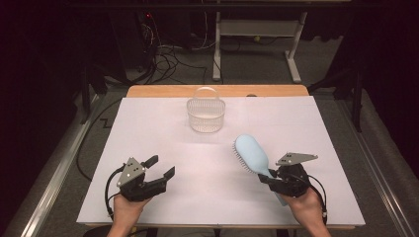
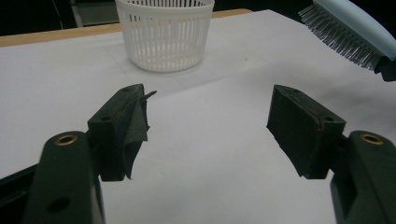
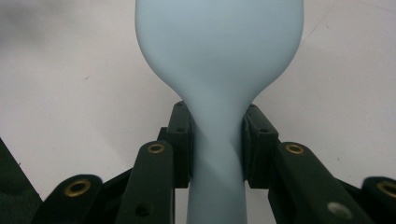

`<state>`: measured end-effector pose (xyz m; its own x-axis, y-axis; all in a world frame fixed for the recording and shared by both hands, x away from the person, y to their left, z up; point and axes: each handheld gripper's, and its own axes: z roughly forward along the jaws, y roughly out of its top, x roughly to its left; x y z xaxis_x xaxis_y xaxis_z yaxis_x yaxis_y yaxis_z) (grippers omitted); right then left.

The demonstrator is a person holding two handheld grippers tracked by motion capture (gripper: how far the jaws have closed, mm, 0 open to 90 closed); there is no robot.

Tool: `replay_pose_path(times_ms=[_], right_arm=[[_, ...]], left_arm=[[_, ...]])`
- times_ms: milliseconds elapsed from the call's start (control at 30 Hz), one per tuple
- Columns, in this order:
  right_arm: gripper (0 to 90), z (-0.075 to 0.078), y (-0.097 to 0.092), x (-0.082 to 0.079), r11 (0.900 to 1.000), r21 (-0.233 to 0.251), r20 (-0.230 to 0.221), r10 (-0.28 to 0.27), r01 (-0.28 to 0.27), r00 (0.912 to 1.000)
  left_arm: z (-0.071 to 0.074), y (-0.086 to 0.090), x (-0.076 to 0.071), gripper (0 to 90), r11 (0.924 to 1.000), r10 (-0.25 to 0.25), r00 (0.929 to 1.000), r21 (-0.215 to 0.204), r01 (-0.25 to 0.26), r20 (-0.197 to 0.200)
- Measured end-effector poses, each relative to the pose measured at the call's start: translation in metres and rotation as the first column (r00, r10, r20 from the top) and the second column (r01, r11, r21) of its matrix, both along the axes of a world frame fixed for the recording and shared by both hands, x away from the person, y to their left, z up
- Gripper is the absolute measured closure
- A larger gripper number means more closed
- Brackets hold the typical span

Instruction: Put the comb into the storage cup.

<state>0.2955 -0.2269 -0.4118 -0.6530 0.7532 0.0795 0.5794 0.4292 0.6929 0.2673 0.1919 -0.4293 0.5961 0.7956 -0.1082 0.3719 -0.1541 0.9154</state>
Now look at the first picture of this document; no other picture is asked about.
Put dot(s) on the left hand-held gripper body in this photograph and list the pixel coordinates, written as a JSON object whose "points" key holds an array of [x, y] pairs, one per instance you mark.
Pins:
{"points": [[131, 173]]}

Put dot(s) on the black metal stand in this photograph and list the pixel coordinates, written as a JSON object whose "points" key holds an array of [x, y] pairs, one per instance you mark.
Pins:
{"points": [[86, 92], [357, 98]]}

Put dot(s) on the white plastic basket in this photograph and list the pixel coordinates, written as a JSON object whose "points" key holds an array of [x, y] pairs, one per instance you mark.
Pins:
{"points": [[206, 113]]}

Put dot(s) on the white metal stand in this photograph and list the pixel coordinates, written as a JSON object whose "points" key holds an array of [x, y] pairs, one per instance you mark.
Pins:
{"points": [[260, 28]]}

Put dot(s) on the person's right hand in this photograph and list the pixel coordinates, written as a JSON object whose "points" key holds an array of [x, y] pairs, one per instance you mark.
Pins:
{"points": [[306, 205]]}

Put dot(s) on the small yellow object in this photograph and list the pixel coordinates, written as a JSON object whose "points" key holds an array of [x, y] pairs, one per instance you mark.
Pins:
{"points": [[257, 38]]}

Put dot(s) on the aluminium floor rail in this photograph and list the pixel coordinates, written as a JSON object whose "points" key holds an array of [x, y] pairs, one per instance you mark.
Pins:
{"points": [[378, 177], [56, 174]]}

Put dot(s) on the dark computer tower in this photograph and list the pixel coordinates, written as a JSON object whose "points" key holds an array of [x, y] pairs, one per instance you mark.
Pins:
{"points": [[131, 39]]}

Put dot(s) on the light blue hairbrush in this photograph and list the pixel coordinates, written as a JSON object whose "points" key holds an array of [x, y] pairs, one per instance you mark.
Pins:
{"points": [[250, 153]]}

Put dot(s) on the person's left hand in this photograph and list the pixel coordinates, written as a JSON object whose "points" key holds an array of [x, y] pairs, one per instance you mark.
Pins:
{"points": [[126, 210]]}

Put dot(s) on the wooden table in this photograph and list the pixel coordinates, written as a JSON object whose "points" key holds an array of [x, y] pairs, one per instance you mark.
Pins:
{"points": [[158, 91]]}

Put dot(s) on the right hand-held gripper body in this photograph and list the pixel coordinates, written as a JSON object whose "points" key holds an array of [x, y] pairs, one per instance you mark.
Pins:
{"points": [[291, 181]]}

